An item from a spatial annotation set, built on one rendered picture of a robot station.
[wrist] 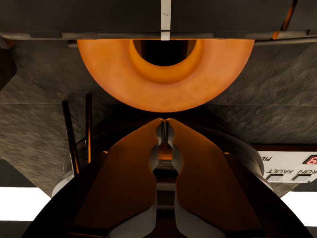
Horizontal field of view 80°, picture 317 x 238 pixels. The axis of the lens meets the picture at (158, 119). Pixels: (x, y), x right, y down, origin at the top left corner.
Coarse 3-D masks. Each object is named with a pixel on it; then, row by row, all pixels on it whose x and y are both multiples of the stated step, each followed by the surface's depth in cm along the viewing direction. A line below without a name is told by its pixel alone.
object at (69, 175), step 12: (96, 144) 33; (108, 144) 31; (168, 144) 29; (216, 144) 31; (228, 144) 32; (84, 156) 33; (168, 156) 26; (240, 156) 32; (252, 156) 36; (72, 168) 34; (156, 168) 28; (168, 168) 28; (252, 168) 33; (60, 180) 32; (264, 180) 31
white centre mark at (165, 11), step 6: (162, 0) 11; (168, 0) 11; (162, 6) 12; (168, 6) 11; (162, 12) 12; (168, 12) 12; (162, 18) 12; (168, 18) 12; (162, 24) 12; (168, 24) 12; (162, 36) 13; (168, 36) 13
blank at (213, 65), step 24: (96, 48) 17; (120, 48) 17; (216, 48) 16; (240, 48) 16; (96, 72) 18; (120, 72) 18; (144, 72) 19; (168, 72) 20; (192, 72) 18; (216, 72) 18; (240, 72) 18; (120, 96) 21; (144, 96) 21; (168, 96) 20; (192, 96) 20
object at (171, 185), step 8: (160, 176) 28; (168, 176) 28; (176, 176) 28; (160, 184) 28; (168, 184) 28; (160, 192) 29; (168, 192) 29; (160, 200) 29; (168, 200) 29; (160, 208) 30; (168, 208) 29
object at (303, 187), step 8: (0, 160) 792; (0, 168) 767; (8, 168) 767; (0, 176) 744; (8, 176) 744; (16, 176) 743; (24, 176) 743; (0, 184) 722; (8, 184) 722; (16, 184) 721; (24, 184) 721; (32, 184) 721; (304, 184) 710; (312, 184) 710; (0, 224) 630; (8, 224) 629; (16, 224) 629; (24, 224) 629; (0, 232) 614; (8, 232) 614; (16, 232) 613; (24, 232) 613; (312, 232) 605
